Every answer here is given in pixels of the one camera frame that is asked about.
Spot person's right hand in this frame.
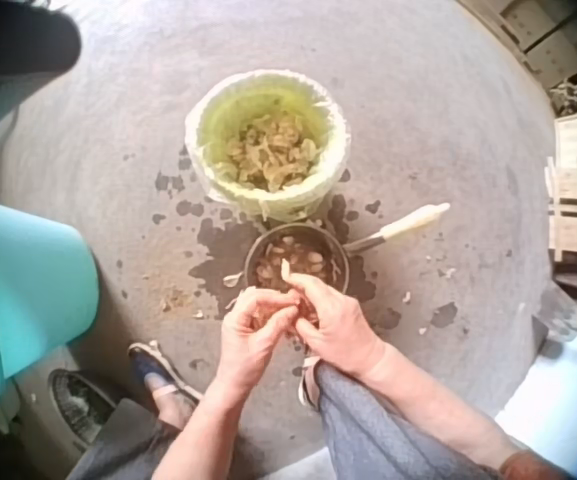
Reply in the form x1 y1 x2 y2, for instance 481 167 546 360
285 272 387 377

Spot person's left hand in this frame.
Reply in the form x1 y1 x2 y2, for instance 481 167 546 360
219 285 302 397

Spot heap of pale food pieces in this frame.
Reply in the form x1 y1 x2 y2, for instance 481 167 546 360
254 234 343 295

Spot person's legs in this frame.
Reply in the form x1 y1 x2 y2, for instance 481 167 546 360
66 341 502 480

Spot white bucket with plastic liner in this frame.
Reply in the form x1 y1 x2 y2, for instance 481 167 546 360
183 70 353 224

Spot black ribbed floor grate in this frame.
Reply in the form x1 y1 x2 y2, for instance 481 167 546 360
47 368 118 447

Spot heap of yellowish peels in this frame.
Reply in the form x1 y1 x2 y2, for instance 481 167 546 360
216 110 320 194

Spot turquoise plastic tub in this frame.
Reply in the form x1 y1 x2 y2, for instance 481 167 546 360
0 181 101 434

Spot white board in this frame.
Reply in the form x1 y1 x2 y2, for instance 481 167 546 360
493 333 577 480

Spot wooden pallet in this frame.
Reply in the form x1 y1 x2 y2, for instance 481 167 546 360
460 0 577 90

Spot black round object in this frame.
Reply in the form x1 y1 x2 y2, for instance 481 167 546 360
0 0 83 147

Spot dark pan with white handle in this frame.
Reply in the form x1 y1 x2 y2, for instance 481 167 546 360
243 201 452 346

